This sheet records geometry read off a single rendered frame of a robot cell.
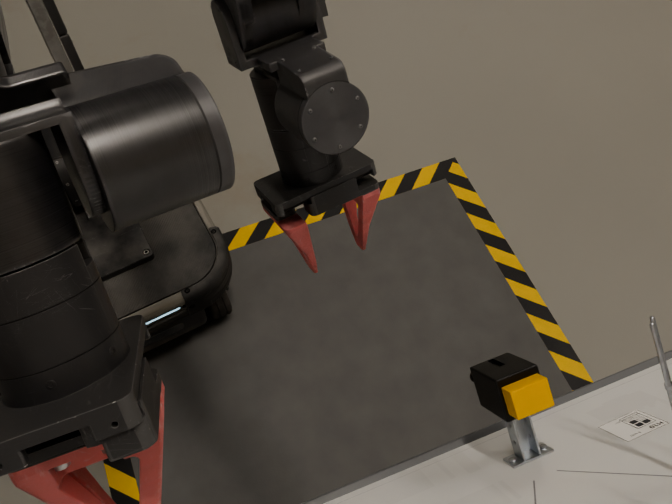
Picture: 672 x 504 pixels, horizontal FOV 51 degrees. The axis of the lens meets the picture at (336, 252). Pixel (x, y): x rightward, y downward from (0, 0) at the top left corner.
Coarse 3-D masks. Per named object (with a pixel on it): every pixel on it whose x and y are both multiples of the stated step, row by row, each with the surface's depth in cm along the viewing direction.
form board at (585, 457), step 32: (640, 384) 79; (544, 416) 79; (576, 416) 76; (608, 416) 74; (480, 448) 76; (512, 448) 74; (576, 448) 70; (608, 448) 68; (640, 448) 66; (384, 480) 76; (416, 480) 74; (448, 480) 71; (480, 480) 69; (512, 480) 68; (544, 480) 66; (576, 480) 64; (608, 480) 62; (640, 480) 61
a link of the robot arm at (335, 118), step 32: (320, 0) 58; (224, 32) 57; (320, 32) 59; (256, 64) 57; (288, 64) 54; (320, 64) 52; (288, 96) 55; (320, 96) 52; (352, 96) 53; (288, 128) 56; (320, 128) 53; (352, 128) 54
